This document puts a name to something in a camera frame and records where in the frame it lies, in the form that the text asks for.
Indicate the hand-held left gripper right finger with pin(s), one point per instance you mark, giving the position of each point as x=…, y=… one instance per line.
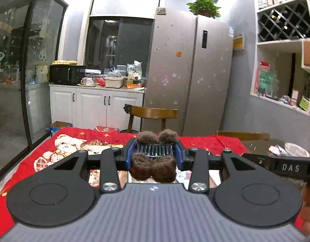
x=180, y=156

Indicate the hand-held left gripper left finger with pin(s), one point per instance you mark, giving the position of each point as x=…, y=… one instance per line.
x=127, y=155

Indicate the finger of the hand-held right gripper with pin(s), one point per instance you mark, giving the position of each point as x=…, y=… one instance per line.
x=261, y=161

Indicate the brown fuzzy hair claw clip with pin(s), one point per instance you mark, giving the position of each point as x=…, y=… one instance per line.
x=152, y=167

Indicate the white fabric item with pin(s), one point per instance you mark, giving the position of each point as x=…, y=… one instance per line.
x=296, y=150

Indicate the pink cloth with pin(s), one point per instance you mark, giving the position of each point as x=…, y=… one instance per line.
x=277, y=150

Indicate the wooden chair with straight back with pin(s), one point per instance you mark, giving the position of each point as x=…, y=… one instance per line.
x=243, y=135

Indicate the red gift box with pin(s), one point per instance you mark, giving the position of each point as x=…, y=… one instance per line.
x=106, y=129

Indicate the wooden chair with curved back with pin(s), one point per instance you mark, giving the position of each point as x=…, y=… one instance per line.
x=152, y=112

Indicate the white kitchen cabinet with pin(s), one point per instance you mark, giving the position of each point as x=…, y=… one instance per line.
x=94, y=105

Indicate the green box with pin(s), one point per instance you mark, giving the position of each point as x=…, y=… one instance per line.
x=304, y=103

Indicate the orange box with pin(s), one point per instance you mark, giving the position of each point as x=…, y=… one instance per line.
x=133, y=85

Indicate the pink box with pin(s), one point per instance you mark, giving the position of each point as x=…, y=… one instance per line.
x=295, y=97

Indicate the blue cardboard box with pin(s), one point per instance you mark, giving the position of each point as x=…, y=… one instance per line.
x=59, y=127

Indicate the beige plastic container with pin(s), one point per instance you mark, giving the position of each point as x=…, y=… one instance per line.
x=114, y=82

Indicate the red plastic item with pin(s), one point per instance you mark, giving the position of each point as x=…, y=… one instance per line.
x=100, y=81

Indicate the silver double door refrigerator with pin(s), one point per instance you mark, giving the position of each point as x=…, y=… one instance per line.
x=185, y=75

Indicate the red and green card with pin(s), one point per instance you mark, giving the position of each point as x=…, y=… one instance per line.
x=265, y=79

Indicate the grey plastic bag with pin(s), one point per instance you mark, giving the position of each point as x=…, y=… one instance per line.
x=115, y=73

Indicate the white and green bag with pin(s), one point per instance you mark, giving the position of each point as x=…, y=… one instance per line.
x=134, y=70

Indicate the red bear printed blanket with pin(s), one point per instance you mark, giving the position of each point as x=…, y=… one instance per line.
x=31, y=161

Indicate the black microwave oven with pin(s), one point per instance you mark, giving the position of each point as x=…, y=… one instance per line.
x=66, y=75

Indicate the tray of yellow balls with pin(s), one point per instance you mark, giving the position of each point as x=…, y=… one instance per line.
x=64, y=62

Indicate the sliding glass door with stickers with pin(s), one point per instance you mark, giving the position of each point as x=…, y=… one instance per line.
x=13, y=68

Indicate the small jar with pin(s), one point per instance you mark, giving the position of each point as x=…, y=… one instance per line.
x=161, y=10

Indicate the green potted plant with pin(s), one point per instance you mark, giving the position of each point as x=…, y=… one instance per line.
x=204, y=6

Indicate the white wall shelf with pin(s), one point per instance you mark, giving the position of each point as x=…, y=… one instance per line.
x=278, y=46

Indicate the yellow wall box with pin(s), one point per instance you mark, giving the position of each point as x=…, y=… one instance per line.
x=238, y=43

